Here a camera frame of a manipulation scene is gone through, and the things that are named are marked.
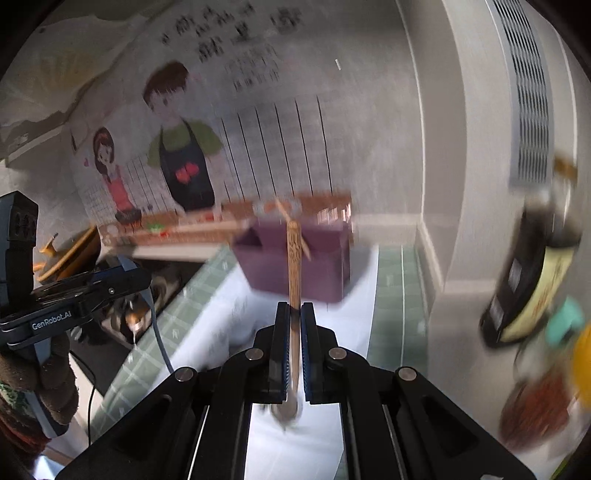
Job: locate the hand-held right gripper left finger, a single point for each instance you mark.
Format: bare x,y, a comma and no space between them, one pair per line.
279,350

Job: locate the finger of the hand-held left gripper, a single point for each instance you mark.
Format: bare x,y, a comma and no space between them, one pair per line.
124,287
123,265

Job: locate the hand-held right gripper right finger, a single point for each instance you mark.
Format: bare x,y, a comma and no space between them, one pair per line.
310,355

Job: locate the purple utensil holder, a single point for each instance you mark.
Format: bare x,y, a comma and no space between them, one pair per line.
323,270

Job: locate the person's left hand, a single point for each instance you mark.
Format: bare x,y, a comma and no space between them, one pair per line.
57,374

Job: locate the stainless steel pot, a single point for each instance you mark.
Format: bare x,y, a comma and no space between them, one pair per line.
152,281

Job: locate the green and white tablecloth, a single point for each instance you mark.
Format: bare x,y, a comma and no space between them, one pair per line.
221,314

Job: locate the jar of red sauce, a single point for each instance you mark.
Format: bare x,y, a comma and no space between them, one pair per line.
535,406

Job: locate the black packaged box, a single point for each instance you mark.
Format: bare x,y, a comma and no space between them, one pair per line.
531,277

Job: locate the teal capped jar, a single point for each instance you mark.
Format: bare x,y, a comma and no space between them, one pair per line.
565,321

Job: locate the yellow lid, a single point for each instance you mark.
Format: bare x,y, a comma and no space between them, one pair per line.
582,360

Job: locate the cartoon kitchen wall poster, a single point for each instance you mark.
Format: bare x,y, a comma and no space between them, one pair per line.
231,115

